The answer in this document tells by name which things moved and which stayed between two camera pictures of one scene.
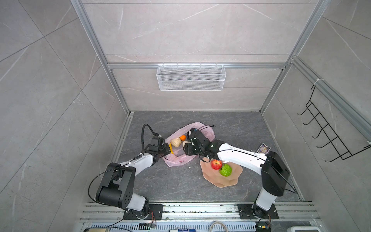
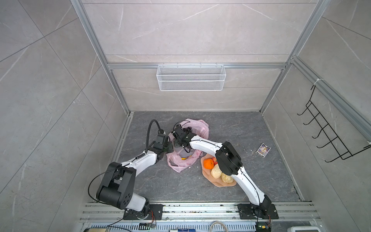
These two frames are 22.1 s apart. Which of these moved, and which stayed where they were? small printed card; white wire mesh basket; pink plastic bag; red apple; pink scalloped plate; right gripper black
Moved: pink plastic bag; right gripper black
Stayed: white wire mesh basket; pink scalloped plate; small printed card; red apple
